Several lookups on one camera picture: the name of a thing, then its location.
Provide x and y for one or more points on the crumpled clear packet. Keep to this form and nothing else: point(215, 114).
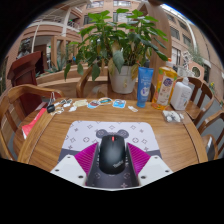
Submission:
point(172, 116)

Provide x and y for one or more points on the cream sticker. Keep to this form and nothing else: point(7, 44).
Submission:
point(80, 103)

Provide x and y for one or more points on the black car key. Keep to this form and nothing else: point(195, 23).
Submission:
point(50, 108)

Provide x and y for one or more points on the green plant in white pot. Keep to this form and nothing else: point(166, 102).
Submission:
point(120, 43)

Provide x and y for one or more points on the red and white bag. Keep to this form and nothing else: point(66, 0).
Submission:
point(31, 125)

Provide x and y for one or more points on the white pump bottle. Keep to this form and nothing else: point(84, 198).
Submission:
point(181, 96)

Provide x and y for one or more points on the grey white printed mouse pad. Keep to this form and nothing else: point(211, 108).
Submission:
point(83, 133)

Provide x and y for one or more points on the white sculpture on pedestal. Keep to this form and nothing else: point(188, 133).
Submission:
point(188, 63)

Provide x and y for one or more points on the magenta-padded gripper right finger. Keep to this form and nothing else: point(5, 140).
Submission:
point(155, 170)

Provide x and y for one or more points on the dark red wooden pedestal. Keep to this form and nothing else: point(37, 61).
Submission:
point(25, 73)

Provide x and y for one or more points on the small white tag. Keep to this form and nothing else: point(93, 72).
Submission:
point(132, 108)

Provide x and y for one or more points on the yellow liquid bottle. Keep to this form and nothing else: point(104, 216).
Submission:
point(164, 86)

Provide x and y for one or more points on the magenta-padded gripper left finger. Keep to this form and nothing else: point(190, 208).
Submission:
point(68, 170)

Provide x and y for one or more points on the black computer mouse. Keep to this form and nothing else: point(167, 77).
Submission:
point(112, 155)

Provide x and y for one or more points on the blue square sticker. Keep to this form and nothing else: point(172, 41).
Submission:
point(119, 103)

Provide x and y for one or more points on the blue tube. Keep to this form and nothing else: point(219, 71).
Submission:
point(145, 86)

